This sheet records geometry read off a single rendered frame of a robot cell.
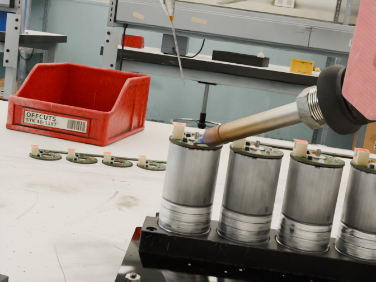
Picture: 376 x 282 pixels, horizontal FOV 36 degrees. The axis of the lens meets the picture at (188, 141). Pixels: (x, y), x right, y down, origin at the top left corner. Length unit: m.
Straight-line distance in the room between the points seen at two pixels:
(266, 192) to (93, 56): 4.51
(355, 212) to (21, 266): 0.15
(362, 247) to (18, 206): 0.19
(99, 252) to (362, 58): 0.16
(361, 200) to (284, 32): 2.25
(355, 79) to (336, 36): 2.35
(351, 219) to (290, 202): 0.03
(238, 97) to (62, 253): 4.38
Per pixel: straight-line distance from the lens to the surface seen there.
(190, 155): 0.25
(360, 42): 0.19
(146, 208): 0.36
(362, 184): 0.27
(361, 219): 0.27
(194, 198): 0.26
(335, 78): 0.20
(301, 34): 2.51
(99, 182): 0.41
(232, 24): 2.50
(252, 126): 0.23
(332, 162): 0.27
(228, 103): 4.65
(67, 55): 4.81
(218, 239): 0.26
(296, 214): 0.27
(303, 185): 0.26
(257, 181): 0.26
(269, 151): 0.26
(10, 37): 2.70
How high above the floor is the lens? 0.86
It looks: 11 degrees down
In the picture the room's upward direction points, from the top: 8 degrees clockwise
